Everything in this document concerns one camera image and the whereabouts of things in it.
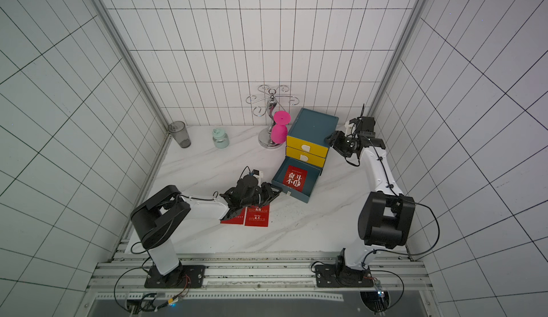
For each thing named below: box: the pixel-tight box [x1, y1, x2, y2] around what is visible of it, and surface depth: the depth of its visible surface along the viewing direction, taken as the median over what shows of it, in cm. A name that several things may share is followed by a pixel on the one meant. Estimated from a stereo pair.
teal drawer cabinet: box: [286, 107, 339, 147], surface depth 94 cm
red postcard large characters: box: [282, 164, 309, 193], surface depth 100 cm
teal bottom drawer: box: [271, 155, 324, 204], surface depth 100 cm
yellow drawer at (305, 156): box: [286, 146, 327, 168], surface depth 93 cm
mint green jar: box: [212, 128, 230, 150], surface depth 111 cm
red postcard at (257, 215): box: [244, 204, 270, 228], surface depth 89 cm
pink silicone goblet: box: [270, 110, 292, 145], surface depth 93 cm
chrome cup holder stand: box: [245, 84, 300, 150], surface depth 96 cm
